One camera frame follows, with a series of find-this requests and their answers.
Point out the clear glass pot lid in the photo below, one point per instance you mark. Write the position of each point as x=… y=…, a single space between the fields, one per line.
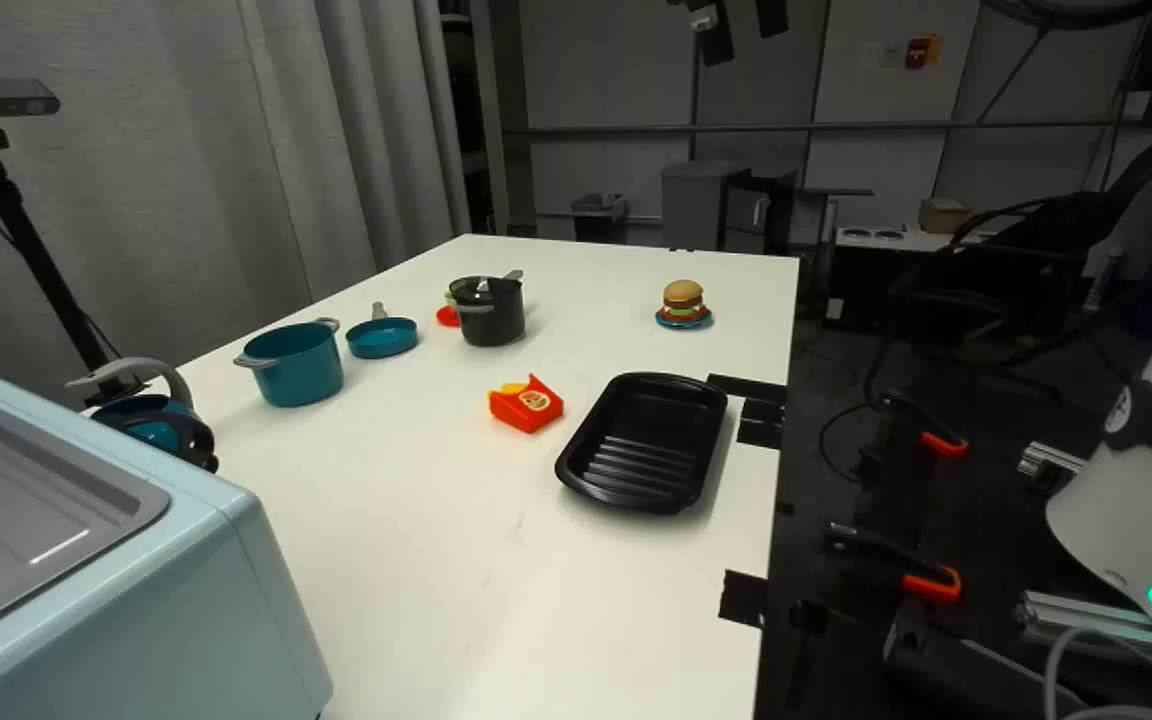
x=482 y=285

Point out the black toy pot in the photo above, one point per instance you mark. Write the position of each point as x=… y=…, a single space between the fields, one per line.
x=491 y=327

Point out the black ribbed grill pan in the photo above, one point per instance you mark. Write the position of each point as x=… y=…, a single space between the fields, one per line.
x=641 y=444

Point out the teal toy pot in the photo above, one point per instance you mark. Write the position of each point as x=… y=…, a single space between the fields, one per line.
x=293 y=367

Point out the red toy fries box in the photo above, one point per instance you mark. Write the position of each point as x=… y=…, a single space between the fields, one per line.
x=527 y=404

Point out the small teal plate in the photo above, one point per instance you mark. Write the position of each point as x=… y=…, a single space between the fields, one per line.
x=684 y=323

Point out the toy hamburger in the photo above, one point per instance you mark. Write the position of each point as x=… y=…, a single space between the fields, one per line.
x=684 y=299

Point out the small red plate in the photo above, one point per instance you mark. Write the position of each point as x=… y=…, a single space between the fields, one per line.
x=447 y=318

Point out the large black tape square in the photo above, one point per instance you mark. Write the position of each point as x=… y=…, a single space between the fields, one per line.
x=751 y=386

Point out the small black tape square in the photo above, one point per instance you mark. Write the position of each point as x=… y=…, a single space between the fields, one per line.
x=763 y=415
x=763 y=433

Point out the black tape strip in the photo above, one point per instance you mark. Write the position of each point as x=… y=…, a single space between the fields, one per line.
x=745 y=599

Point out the black clamp orange tip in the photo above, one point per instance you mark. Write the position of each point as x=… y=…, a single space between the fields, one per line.
x=928 y=581
x=937 y=443

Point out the grey curtain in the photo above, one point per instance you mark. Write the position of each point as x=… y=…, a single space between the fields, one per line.
x=201 y=161

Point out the teal toy kettle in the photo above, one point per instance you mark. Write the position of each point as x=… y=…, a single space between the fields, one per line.
x=159 y=424

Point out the black office chair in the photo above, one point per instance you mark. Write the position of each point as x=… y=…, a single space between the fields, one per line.
x=1041 y=267

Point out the light blue toy oven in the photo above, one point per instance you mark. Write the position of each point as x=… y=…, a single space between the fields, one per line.
x=98 y=585

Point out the black camera tripod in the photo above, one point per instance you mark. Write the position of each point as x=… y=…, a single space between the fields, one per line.
x=19 y=224

